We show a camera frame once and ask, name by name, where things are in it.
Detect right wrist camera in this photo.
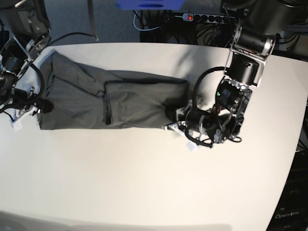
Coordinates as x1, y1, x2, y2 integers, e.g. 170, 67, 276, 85
10, 119, 23, 131

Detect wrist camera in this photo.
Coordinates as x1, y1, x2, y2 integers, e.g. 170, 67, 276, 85
187, 141, 199, 153
10, 119, 23, 131

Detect black OpenArm box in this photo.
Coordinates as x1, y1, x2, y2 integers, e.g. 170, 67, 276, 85
267, 151, 308, 231

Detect grey T-shirt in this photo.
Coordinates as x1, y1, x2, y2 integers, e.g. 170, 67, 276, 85
38, 52, 190, 130

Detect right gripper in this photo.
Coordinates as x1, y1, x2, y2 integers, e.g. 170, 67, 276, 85
10, 86, 53, 121

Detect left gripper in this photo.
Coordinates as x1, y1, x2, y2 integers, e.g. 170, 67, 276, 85
163, 105, 214, 148

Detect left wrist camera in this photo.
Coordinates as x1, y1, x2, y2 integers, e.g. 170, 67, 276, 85
187, 141, 199, 153

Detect black box at left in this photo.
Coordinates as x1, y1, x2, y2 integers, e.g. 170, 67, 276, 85
0, 30, 9, 47

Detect black cable on floor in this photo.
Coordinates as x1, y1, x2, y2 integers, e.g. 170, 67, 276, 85
14, 0, 29, 51

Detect blue plastic mount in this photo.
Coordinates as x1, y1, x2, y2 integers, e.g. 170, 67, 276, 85
116, 0, 184, 11

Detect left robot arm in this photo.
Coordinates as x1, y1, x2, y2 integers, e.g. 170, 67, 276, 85
165, 0, 307, 148

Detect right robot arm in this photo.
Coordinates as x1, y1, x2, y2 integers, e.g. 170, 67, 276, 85
0, 0, 102, 130

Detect white cable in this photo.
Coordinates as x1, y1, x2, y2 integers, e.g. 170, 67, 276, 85
132, 10, 161, 31

